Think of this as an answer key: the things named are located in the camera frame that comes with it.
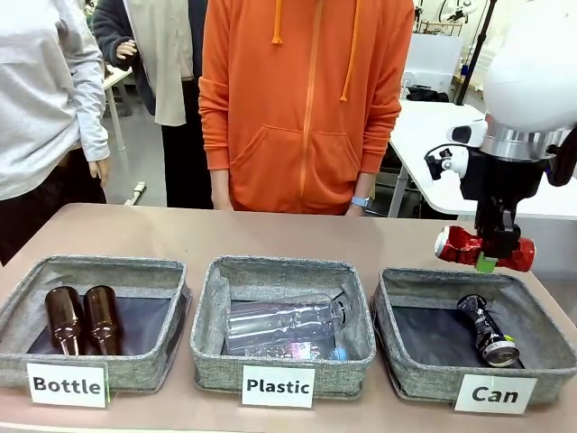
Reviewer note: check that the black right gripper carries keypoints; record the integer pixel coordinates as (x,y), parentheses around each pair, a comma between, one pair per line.
(500,178)

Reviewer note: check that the crushed red soda can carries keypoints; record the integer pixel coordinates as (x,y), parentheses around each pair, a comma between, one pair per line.
(460,245)

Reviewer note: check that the crushed dark blue soda can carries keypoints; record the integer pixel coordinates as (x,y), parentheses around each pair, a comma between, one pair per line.
(487,331)

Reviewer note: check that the small pink-label water bottle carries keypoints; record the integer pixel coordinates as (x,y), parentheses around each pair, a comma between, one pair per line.
(306,351)

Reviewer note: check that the large clear plastic bottle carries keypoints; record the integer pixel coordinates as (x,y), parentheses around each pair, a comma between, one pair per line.
(284,321)

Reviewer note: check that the brown glass beer bottle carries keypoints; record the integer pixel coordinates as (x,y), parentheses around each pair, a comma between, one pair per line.
(64,318)
(103,315)

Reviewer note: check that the person right forearm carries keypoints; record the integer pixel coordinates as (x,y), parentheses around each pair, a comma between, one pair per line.
(215,126)

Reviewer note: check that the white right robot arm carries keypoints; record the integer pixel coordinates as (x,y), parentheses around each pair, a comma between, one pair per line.
(532,72)

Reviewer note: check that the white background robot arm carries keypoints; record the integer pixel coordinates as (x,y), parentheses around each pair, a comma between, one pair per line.
(457,10)

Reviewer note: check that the person left forearm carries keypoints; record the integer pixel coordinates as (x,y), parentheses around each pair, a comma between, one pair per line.
(381,135)

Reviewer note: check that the grey fabric basket can sign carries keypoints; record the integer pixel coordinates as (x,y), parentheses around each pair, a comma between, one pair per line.
(424,288)

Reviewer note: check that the white Can label sign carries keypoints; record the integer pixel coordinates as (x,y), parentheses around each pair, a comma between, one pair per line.
(495,395)

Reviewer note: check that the grey fabric basket plastic sign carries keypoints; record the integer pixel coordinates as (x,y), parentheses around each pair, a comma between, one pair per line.
(279,275)

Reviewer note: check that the grey fabric basket bottle sign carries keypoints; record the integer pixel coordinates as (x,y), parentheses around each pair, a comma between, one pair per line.
(135,275)

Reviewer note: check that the person left hand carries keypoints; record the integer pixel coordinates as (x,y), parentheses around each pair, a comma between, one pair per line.
(354,210)

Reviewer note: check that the person right hand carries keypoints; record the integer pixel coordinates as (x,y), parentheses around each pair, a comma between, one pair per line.
(221,191)

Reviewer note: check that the grey hoodie bystander hand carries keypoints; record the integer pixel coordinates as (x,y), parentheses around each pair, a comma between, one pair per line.
(100,171)

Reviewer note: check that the dark jacket bystander hand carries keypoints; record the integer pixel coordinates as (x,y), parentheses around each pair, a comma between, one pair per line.
(126,49)

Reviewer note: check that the large white table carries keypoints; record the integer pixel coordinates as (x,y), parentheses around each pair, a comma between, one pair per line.
(428,131)

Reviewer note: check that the light blue smartwatch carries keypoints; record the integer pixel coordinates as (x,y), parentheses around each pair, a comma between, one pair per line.
(361,201)

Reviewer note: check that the black bag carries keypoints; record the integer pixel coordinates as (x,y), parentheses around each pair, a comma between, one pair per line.
(428,94)

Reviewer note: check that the white partition panel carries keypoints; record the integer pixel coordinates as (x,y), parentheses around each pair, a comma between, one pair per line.
(435,58)

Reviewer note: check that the black tripod pole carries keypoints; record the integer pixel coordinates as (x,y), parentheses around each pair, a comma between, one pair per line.
(475,49)

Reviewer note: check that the orange hoodie person torso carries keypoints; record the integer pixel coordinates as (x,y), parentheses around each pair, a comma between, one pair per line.
(306,113)

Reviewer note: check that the white Plastic label sign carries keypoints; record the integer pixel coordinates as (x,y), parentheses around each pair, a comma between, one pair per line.
(278,386)

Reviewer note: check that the white power strip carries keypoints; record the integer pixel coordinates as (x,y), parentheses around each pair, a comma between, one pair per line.
(136,193)

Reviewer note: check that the bystander in dark jacket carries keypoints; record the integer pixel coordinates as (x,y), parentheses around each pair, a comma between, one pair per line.
(153,58)

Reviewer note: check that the small white desk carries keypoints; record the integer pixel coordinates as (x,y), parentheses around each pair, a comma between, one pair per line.
(116,90)

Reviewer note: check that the white Bottle label sign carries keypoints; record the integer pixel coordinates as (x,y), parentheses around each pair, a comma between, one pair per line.
(67,384)

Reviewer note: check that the bystander in grey hoodie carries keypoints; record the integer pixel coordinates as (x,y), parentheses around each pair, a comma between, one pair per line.
(49,90)

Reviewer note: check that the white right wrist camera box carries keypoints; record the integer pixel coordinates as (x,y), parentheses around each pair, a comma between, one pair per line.
(460,149)

